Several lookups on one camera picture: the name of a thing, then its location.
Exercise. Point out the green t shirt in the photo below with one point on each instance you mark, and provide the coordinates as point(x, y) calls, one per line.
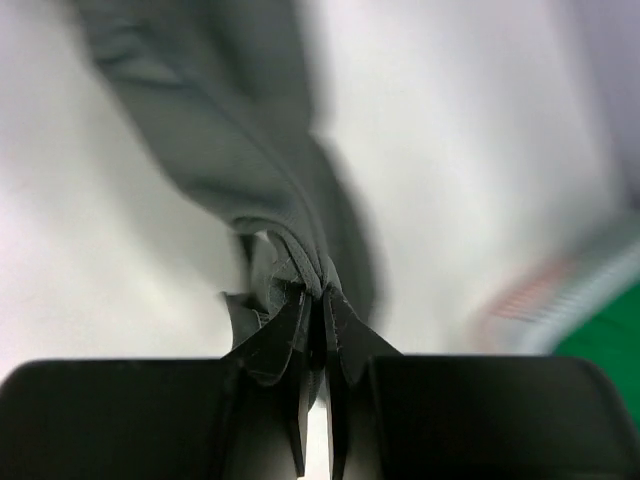
point(610, 338)

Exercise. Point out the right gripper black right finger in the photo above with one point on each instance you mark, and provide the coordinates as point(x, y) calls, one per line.
point(354, 444)

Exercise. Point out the grey t shirt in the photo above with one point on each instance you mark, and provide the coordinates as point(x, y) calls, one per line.
point(220, 94)

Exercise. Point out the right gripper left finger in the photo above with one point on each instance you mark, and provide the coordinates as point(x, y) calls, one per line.
point(266, 434)

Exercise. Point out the white laundry basket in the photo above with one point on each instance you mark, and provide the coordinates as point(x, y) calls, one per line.
point(533, 317)

